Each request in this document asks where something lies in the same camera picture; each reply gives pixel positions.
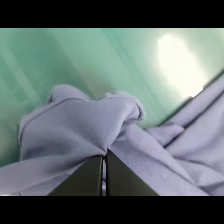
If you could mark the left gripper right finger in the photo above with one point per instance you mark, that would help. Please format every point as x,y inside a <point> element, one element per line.
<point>124,181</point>

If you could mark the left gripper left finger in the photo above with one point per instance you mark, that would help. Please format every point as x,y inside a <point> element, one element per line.
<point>86,180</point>

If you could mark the lavender blue shirt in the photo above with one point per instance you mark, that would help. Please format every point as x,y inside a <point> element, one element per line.
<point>83,130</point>

